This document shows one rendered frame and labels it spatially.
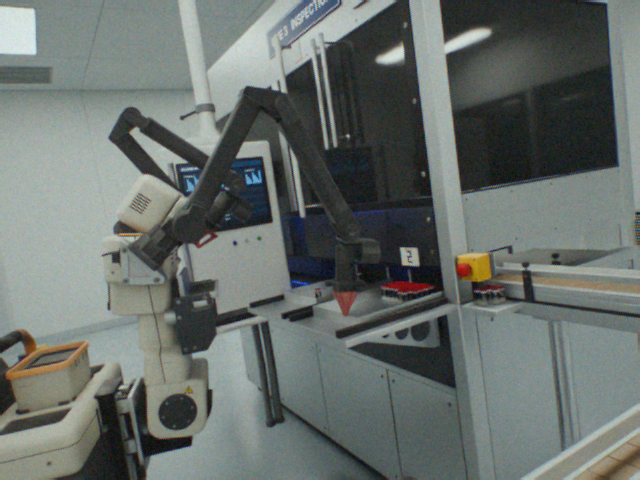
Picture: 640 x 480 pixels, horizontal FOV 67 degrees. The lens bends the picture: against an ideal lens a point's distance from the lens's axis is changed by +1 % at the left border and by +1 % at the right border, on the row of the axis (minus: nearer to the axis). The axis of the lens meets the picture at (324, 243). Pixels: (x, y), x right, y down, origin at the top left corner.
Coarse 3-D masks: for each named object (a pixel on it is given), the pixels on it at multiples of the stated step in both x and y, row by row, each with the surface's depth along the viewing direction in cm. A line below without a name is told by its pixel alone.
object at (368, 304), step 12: (336, 300) 158; (360, 300) 163; (372, 300) 163; (384, 300) 161; (420, 300) 143; (324, 312) 148; (336, 312) 142; (360, 312) 150; (372, 312) 148; (384, 312) 136; (348, 324) 137
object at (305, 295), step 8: (328, 280) 196; (384, 280) 179; (392, 280) 181; (296, 288) 189; (304, 288) 191; (312, 288) 193; (320, 288) 194; (328, 288) 195; (360, 288) 173; (368, 288) 175; (288, 296) 183; (296, 296) 177; (304, 296) 171; (312, 296) 185; (328, 296) 167; (304, 304) 172
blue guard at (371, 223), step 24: (312, 216) 210; (360, 216) 178; (384, 216) 166; (408, 216) 155; (432, 216) 145; (288, 240) 235; (312, 240) 213; (336, 240) 196; (384, 240) 168; (408, 240) 157; (432, 240) 147; (432, 264) 149
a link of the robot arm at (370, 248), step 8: (352, 224) 132; (352, 232) 132; (344, 240) 133; (352, 240) 132; (360, 240) 135; (368, 240) 137; (376, 240) 138; (368, 248) 136; (376, 248) 137; (368, 256) 136; (376, 256) 137
